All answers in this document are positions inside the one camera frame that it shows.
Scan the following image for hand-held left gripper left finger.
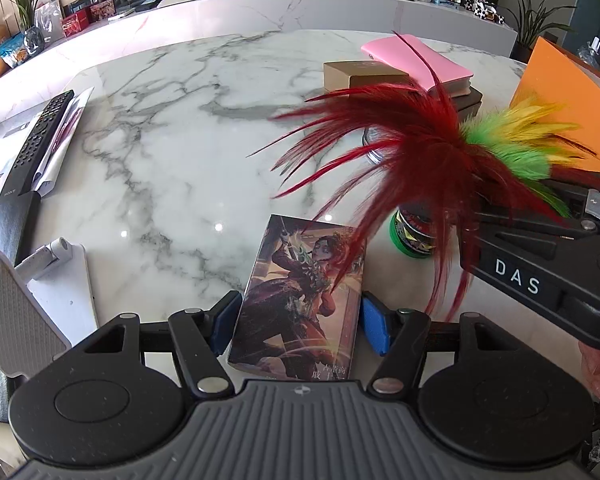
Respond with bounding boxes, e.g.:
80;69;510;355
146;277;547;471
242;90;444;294
80;290;244;401

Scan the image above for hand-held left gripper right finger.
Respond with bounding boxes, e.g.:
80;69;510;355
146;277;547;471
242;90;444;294
359;293;512;397

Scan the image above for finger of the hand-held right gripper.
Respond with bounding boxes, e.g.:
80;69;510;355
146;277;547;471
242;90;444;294
474;204;600;247
546;171;600;202

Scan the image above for illustrated card box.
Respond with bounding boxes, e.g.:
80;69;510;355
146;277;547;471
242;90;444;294
227;213;367;384

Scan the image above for orange storage box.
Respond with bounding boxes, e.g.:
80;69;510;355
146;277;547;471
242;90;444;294
509;35;600;177

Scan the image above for red feather shuttlecock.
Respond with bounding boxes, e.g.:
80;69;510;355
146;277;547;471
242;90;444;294
251;30;599;324

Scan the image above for dark grey box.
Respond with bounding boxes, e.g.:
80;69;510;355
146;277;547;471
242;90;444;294
449;85;484;122

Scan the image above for glitter compact mirror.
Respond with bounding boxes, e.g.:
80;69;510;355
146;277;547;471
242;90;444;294
362;126;407;164

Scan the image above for white marble desktop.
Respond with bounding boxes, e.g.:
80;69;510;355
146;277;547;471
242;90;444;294
0;29;600;411

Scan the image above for green round tin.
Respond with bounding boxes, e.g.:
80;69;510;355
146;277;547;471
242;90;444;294
388;203;439;257

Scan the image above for large water bottle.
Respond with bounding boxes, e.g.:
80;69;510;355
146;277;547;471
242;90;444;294
578;36;600;68

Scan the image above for white phone stand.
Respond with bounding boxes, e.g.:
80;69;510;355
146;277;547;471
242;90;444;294
0;238;99;379

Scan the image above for potted plant in black pot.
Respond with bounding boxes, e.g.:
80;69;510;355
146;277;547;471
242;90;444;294
500;0;577;64

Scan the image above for pink wallet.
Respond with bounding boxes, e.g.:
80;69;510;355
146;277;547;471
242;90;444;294
361;33;475;97

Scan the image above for cow print toy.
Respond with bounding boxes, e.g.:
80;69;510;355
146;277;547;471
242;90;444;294
467;0;509;26

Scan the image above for gold cardboard box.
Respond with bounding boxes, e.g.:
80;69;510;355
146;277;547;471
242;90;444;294
322;59;412;94

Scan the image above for white papers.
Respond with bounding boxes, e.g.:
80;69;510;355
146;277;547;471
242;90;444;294
0;86;97;217

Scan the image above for black remote control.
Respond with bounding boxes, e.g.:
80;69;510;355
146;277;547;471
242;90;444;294
0;89;76;199

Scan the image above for white marble tv cabinet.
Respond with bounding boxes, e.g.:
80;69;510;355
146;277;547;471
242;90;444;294
0;0;519;129

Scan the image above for red gift box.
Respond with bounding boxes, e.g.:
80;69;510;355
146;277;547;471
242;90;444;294
62;9;89;39

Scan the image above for floral gift box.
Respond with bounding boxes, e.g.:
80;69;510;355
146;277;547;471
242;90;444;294
87;0;116;24

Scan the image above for blue snack bag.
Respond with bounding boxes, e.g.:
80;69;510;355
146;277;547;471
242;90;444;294
0;32;29;69

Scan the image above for clear plastic bag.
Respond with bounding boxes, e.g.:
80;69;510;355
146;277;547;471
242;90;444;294
32;0;64;41

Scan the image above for leafy plant in glass vase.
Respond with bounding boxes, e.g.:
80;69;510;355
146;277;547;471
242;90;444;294
7;0;67;54

